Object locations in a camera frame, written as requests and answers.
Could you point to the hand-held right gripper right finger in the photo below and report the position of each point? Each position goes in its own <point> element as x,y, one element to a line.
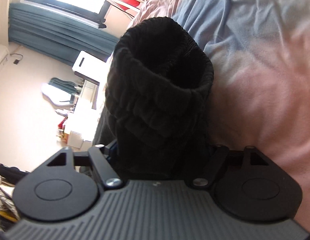
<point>214,160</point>

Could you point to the black wall plug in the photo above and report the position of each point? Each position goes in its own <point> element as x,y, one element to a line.
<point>16,61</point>

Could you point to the cluttered rack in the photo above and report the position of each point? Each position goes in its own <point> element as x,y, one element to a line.
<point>7,197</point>

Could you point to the white dresser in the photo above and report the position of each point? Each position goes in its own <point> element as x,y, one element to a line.
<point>82,110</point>

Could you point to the white chair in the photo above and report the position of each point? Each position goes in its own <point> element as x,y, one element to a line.
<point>87,62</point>

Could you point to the teal curtain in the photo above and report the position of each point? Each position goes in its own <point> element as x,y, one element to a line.
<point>57,35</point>

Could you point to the white air conditioner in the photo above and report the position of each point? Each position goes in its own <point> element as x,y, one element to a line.
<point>1,55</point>

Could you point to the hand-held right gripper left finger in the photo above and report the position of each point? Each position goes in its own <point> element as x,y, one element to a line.
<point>102,162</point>

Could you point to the garment steamer stand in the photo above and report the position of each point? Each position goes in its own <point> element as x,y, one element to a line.
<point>105,7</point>

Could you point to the wavy framed mirror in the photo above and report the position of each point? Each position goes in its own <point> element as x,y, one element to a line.
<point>57,90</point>

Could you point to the white storage box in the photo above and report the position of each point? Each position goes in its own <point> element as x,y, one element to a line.
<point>76,138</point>

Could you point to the pastel bed blanket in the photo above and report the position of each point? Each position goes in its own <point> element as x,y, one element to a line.
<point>257,80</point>

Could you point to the black pants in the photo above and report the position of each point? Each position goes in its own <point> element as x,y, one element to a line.
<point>157,92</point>

